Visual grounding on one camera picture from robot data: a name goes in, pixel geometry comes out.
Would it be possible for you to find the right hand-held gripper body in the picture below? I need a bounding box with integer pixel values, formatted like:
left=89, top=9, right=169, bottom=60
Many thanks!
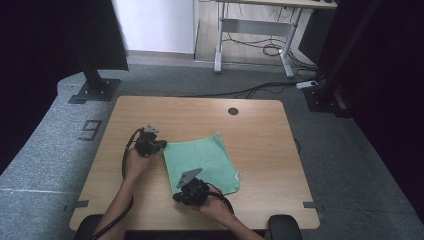
left=176, top=167, right=212, bottom=207

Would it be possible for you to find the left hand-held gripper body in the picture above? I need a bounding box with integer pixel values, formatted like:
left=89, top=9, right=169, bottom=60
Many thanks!
left=134, top=124, right=162, bottom=158

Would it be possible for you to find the green cloth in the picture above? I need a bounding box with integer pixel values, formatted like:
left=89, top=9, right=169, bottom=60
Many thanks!
left=162, top=131, right=242, bottom=196

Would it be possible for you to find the person's left hand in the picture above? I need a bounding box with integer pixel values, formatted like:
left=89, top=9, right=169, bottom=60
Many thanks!
left=124, top=147, right=157, bottom=183

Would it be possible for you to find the person's right hand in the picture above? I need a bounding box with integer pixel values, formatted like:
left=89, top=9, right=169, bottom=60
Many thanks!
left=194, top=184, right=233, bottom=223

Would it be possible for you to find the black metal stand with base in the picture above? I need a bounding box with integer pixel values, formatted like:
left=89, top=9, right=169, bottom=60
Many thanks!
left=301, top=0, right=384, bottom=118
left=67, top=49, right=122, bottom=105

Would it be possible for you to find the black chair armrest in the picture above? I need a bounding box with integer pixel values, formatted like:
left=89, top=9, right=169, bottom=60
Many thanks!
left=73, top=213, right=105, bottom=240
left=268, top=214, right=304, bottom=240

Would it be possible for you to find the black curtain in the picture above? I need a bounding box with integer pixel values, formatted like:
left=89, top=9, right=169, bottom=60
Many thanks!
left=316, top=0, right=424, bottom=225
left=0, top=0, right=130, bottom=175

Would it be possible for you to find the white power strip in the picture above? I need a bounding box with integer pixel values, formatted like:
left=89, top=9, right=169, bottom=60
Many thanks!
left=295, top=80, right=320, bottom=91

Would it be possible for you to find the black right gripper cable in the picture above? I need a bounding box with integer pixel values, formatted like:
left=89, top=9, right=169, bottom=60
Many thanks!
left=205, top=182, right=235, bottom=215

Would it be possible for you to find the black floor cable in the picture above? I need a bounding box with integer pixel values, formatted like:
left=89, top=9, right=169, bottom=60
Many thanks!
left=166, top=80, right=301, bottom=100

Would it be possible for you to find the tangle of black cables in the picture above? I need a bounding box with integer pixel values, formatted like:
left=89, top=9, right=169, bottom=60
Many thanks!
left=221, top=31, right=318, bottom=74

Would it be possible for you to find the white desk frame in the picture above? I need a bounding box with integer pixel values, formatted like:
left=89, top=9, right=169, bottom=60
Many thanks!
left=199, top=0, right=338, bottom=80

